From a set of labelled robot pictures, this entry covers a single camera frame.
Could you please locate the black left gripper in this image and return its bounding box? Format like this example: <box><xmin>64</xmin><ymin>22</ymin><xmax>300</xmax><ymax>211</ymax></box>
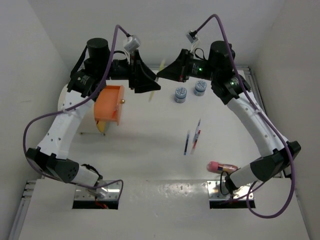
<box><xmin>98</xmin><ymin>49</ymin><xmax>160</xmax><ymax>94</ymax></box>

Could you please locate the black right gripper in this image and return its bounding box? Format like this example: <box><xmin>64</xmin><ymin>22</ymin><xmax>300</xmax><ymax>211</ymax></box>
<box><xmin>157</xmin><ymin>48</ymin><xmax>219</xmax><ymax>83</ymax></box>

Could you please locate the yellow pencil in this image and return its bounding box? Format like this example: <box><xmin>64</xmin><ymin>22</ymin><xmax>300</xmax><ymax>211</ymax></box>
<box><xmin>148</xmin><ymin>58</ymin><xmax>166</xmax><ymax>102</ymax></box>

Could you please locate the red gel pen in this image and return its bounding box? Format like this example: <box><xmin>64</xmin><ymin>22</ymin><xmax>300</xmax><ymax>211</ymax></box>
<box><xmin>190</xmin><ymin>130</ymin><xmax>201</xmax><ymax>154</ymax></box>

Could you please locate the clear blue-cap pen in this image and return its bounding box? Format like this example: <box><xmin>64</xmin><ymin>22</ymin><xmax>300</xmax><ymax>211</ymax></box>
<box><xmin>195</xmin><ymin>118</ymin><xmax>201</xmax><ymax>135</ymax></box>

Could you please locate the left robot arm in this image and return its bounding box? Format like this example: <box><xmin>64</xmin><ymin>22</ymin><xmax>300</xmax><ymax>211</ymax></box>
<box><xmin>25</xmin><ymin>35</ymin><xmax>161</xmax><ymax>189</ymax></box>

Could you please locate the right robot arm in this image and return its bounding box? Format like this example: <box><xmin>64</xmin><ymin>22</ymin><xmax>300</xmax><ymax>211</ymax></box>
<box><xmin>157</xmin><ymin>41</ymin><xmax>301</xmax><ymax>193</ymax></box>

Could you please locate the left blue white jar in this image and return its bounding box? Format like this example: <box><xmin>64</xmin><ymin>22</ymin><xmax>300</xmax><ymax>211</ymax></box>
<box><xmin>174</xmin><ymin>86</ymin><xmax>187</xmax><ymax>104</ymax></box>

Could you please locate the blue white jar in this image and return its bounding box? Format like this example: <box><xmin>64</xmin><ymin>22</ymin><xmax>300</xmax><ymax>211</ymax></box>
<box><xmin>194</xmin><ymin>80</ymin><xmax>207</xmax><ymax>97</ymax></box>
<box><xmin>174</xmin><ymin>86</ymin><xmax>187</xmax><ymax>104</ymax></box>

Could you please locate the right blue white jar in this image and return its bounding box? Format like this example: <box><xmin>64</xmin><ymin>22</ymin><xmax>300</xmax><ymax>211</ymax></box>
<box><xmin>194</xmin><ymin>80</ymin><xmax>207</xmax><ymax>97</ymax></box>

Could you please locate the orange drawer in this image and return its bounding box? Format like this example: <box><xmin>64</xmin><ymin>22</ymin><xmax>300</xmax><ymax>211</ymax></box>
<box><xmin>93</xmin><ymin>85</ymin><xmax>125</xmax><ymax>125</ymax></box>

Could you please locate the yellow object under drawer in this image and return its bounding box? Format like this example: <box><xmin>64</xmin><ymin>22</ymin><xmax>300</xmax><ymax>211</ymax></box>
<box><xmin>96</xmin><ymin>121</ymin><xmax>107</xmax><ymax>134</ymax></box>

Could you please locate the blue gel pen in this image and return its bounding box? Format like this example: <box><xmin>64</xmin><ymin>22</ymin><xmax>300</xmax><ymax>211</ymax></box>
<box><xmin>183</xmin><ymin>130</ymin><xmax>190</xmax><ymax>156</ymax></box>

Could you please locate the cream cabinet with legs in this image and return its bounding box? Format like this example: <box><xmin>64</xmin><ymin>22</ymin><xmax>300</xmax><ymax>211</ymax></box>
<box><xmin>56</xmin><ymin>86</ymin><xmax>118</xmax><ymax>137</ymax></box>

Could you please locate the pink-capped tube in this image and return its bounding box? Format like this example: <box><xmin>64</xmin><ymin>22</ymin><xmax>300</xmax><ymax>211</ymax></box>
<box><xmin>206</xmin><ymin>161</ymin><xmax>238</xmax><ymax>174</ymax></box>

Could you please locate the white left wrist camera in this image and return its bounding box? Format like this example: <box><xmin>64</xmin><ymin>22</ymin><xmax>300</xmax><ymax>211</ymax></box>
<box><xmin>123</xmin><ymin>35</ymin><xmax>141</xmax><ymax>53</ymax></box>

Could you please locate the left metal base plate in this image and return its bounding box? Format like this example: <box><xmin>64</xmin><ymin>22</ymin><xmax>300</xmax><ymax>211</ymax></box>
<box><xmin>73</xmin><ymin>180</ymin><xmax>122</xmax><ymax>201</ymax></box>

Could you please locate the metal base plate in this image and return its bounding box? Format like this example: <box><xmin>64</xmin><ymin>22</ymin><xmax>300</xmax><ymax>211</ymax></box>
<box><xmin>73</xmin><ymin>180</ymin><xmax>122</xmax><ymax>201</ymax></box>
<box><xmin>207</xmin><ymin>179</ymin><xmax>255</xmax><ymax>201</ymax></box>

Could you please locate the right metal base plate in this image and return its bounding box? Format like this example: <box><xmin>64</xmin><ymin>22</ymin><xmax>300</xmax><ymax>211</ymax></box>
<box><xmin>207</xmin><ymin>179</ymin><xmax>255</xmax><ymax>201</ymax></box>

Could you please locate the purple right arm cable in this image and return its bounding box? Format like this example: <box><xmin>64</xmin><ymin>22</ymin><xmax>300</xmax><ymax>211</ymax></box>
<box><xmin>196</xmin><ymin>14</ymin><xmax>297</xmax><ymax>218</ymax></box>

